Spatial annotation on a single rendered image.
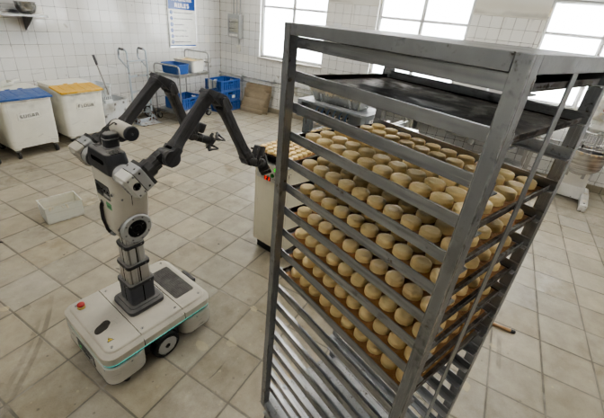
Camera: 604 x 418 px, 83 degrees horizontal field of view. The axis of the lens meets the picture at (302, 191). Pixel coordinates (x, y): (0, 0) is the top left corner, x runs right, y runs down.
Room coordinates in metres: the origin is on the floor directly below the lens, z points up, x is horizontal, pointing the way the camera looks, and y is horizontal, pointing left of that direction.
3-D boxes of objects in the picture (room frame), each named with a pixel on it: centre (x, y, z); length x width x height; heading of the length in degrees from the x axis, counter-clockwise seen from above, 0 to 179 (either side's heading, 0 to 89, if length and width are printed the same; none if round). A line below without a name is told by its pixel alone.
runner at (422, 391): (1.07, -0.44, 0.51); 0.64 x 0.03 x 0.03; 40
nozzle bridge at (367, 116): (3.07, -0.26, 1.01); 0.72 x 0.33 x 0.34; 53
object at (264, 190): (2.67, 0.04, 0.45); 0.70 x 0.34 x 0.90; 143
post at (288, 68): (1.03, 0.07, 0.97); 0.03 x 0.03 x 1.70; 40
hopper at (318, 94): (3.07, -0.26, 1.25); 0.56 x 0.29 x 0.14; 53
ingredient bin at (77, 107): (4.58, 3.23, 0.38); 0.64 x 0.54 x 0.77; 60
